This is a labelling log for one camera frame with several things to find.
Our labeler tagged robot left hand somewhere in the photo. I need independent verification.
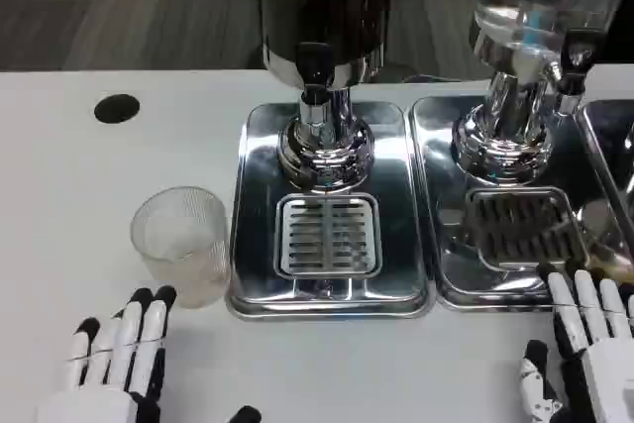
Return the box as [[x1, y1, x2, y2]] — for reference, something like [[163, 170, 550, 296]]
[[34, 285, 263, 423]]

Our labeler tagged black round counter grommet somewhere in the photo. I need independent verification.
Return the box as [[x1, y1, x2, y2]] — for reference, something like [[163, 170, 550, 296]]
[[93, 93, 141, 124]]

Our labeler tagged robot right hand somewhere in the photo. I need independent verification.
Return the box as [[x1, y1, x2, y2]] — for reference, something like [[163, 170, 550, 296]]
[[517, 262, 634, 423]]

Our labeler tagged clear ribbed glass cup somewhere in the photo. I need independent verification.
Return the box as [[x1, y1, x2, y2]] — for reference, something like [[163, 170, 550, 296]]
[[130, 186, 233, 309]]

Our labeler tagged black tap on dark dispenser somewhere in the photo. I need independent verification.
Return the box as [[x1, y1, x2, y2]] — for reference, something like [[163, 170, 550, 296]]
[[295, 41, 335, 128]]

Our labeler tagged thin light cable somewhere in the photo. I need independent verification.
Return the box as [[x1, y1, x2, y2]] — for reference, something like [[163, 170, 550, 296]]
[[402, 73, 476, 84]]

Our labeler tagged black tap on clear dispenser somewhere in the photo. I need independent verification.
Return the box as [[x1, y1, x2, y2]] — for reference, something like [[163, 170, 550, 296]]
[[544, 29, 608, 116]]

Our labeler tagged steel grid grate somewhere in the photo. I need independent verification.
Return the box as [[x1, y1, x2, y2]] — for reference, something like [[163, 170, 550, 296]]
[[465, 188, 591, 268], [275, 193, 382, 278]]

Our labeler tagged steel drip tray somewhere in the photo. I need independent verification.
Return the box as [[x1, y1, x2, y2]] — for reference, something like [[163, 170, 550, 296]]
[[577, 98, 634, 265], [225, 101, 437, 320], [409, 94, 634, 314]]

